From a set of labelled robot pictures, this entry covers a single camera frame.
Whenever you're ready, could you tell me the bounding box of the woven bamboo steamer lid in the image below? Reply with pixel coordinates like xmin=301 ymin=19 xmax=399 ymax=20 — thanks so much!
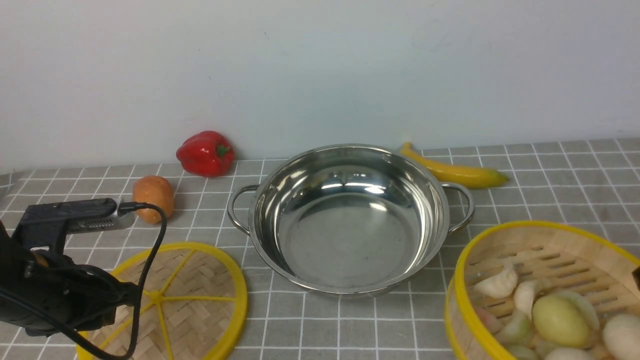
xmin=76 ymin=242 xmax=249 ymax=360

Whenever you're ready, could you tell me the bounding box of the yellow banana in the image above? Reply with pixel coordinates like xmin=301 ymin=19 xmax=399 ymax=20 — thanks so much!
xmin=399 ymin=142 xmax=510 ymax=190

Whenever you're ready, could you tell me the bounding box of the pale dumpling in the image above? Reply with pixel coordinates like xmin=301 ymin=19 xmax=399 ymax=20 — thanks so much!
xmin=513 ymin=278 xmax=553 ymax=321

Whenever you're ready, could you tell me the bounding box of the light green dumpling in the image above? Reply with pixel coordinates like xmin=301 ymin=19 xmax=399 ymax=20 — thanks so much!
xmin=555 ymin=289 xmax=601 ymax=331

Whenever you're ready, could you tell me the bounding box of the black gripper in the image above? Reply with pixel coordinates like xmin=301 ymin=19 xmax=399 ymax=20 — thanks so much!
xmin=1 ymin=220 xmax=142 ymax=337

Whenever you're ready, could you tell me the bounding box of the black cable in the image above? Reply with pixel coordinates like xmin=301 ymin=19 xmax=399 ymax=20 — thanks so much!
xmin=0 ymin=201 xmax=168 ymax=360

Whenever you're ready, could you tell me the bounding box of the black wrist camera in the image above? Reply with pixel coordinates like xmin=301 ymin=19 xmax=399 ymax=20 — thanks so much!
xmin=11 ymin=198 xmax=136 ymax=255

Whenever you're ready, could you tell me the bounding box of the brown potato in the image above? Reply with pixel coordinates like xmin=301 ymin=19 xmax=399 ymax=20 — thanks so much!
xmin=132 ymin=175 xmax=175 ymax=219

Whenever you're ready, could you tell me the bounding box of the bamboo steamer basket yellow rim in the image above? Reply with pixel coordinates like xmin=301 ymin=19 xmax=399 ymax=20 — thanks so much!
xmin=444 ymin=221 xmax=640 ymax=360

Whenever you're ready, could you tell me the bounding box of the red bell pepper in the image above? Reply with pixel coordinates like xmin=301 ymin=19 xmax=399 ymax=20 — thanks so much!
xmin=176 ymin=130 xmax=236 ymax=178

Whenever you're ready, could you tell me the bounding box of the white round bun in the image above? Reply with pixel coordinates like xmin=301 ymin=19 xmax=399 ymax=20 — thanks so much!
xmin=602 ymin=314 xmax=640 ymax=360

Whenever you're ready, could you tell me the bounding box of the pink dumpling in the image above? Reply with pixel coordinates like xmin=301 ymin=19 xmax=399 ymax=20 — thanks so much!
xmin=473 ymin=306 xmax=504 ymax=334

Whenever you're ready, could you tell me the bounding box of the grey checkered tablecloth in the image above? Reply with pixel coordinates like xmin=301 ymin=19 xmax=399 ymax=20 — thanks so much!
xmin=1 ymin=139 xmax=639 ymax=360

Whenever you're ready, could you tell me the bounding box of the yellow-green round bun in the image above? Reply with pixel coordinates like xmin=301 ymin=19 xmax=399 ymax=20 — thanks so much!
xmin=532 ymin=295 xmax=592 ymax=348

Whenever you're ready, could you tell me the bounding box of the white dumpling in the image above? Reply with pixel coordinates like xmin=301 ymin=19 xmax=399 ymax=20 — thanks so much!
xmin=473 ymin=263 xmax=519 ymax=299

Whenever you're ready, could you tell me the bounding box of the stainless steel pot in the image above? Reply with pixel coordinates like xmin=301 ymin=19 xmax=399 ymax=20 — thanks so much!
xmin=226 ymin=144 xmax=475 ymax=297

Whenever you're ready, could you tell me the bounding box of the small green dumpling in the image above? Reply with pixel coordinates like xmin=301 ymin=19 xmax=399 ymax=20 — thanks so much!
xmin=506 ymin=345 xmax=540 ymax=360

